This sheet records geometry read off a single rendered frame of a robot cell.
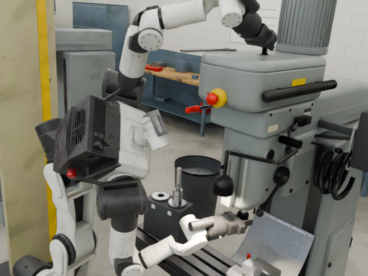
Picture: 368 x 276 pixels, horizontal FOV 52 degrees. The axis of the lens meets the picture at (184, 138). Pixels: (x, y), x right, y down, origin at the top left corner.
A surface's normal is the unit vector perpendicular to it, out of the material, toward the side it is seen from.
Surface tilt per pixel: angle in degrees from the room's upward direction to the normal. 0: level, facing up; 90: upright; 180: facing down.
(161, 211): 90
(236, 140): 90
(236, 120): 90
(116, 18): 90
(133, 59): 124
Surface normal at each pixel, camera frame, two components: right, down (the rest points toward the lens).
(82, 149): -0.69, -0.28
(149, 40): 0.00, 0.79
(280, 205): -0.71, 0.18
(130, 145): 0.73, -0.30
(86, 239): 0.82, 0.08
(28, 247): 0.70, 0.28
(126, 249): 0.33, 0.48
